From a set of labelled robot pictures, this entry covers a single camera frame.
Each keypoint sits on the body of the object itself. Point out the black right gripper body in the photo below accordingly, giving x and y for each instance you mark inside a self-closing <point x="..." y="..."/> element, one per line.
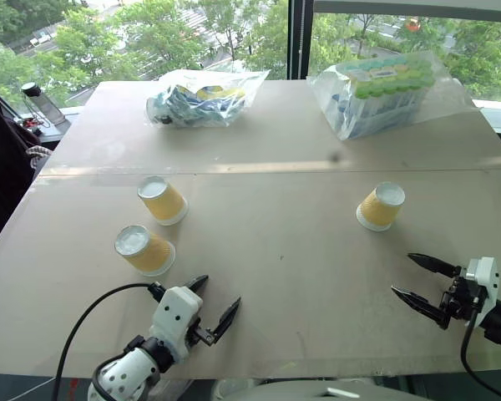
<point x="459" y="298"/>

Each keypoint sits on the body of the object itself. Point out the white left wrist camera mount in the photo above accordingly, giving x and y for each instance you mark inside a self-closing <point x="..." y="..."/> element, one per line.
<point x="176" y="311"/>

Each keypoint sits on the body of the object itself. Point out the dark window frame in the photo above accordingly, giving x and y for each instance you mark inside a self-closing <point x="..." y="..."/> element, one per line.
<point x="300" y="37"/>

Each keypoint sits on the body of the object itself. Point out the clear bag of blue packets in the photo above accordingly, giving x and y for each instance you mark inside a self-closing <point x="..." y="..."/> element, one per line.
<point x="200" y="102"/>

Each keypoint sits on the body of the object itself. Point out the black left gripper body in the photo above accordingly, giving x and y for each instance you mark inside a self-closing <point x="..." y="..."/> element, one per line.
<point x="198" y="332"/>

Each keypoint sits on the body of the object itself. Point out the clear bag of capped tubes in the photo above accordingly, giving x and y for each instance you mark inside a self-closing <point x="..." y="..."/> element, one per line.
<point x="380" y="98"/>

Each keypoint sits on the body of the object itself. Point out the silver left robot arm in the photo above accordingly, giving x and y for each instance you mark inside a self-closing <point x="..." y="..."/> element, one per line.
<point x="127" y="374"/>

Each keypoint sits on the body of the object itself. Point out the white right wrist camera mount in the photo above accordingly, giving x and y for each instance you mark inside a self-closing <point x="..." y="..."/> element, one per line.
<point x="484" y="284"/>

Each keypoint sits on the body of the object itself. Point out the yellow paper cup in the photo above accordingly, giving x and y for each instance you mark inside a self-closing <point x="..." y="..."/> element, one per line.
<point x="380" y="211"/>
<point x="163" y="203"/>
<point x="147" y="252"/>

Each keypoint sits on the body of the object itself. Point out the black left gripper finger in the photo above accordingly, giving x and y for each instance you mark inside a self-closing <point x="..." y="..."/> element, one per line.
<point x="197" y="284"/>
<point x="227" y="319"/>

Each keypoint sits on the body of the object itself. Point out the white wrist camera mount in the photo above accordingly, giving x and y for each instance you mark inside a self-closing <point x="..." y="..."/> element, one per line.
<point x="484" y="284"/>
<point x="176" y="311"/>

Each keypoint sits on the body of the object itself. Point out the clear bottle with black lid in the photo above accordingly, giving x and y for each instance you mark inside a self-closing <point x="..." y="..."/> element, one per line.
<point x="46" y="104"/>

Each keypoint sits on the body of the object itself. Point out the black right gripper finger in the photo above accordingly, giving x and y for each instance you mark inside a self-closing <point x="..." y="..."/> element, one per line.
<point x="421" y="307"/>
<point x="436" y="265"/>

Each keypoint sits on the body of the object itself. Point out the grey rounded robot torso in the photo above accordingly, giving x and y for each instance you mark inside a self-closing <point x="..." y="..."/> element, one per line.
<point x="296" y="392"/>

